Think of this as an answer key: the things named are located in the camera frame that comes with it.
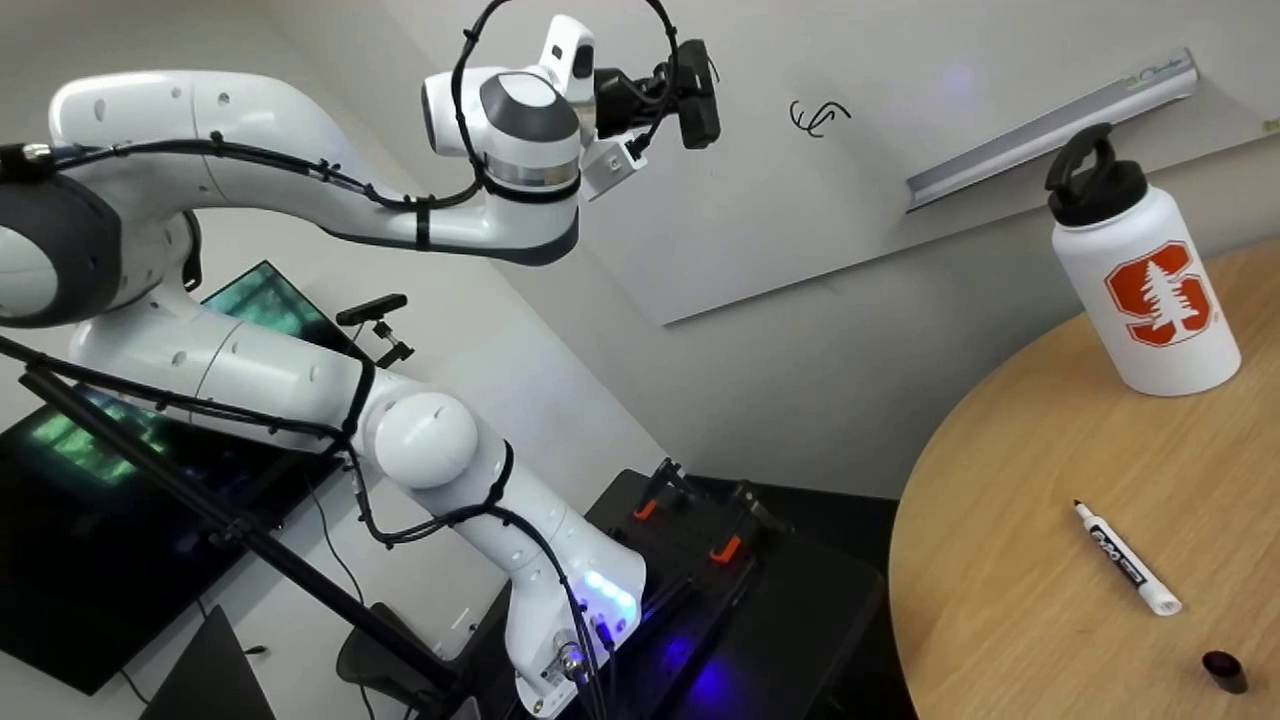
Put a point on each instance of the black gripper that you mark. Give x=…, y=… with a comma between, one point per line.
x=633, y=105

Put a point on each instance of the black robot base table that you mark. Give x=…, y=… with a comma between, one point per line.
x=786, y=625

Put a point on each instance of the white dry-erase marker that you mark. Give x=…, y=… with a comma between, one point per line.
x=1126, y=556

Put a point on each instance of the aluminium whiteboard marker tray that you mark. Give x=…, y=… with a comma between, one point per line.
x=1052, y=130

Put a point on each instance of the small black monitor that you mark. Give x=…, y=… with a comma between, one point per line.
x=272, y=306

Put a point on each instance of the white bottle red logo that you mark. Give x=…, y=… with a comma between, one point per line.
x=1158, y=300

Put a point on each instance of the black tripod pole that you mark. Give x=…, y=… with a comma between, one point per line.
x=264, y=543

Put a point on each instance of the black stand base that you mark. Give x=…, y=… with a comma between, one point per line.
x=385, y=652

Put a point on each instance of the round wooden table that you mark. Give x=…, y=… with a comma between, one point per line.
x=1065, y=601

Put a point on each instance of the black angled panel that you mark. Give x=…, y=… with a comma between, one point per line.
x=213, y=673

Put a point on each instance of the large black monitor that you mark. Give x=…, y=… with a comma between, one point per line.
x=83, y=574

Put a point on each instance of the black marker cap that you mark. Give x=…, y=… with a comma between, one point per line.
x=1227, y=669

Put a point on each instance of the white wall whiteboard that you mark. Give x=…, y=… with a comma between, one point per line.
x=803, y=213

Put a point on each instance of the black camera on stand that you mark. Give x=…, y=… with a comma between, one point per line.
x=375, y=312

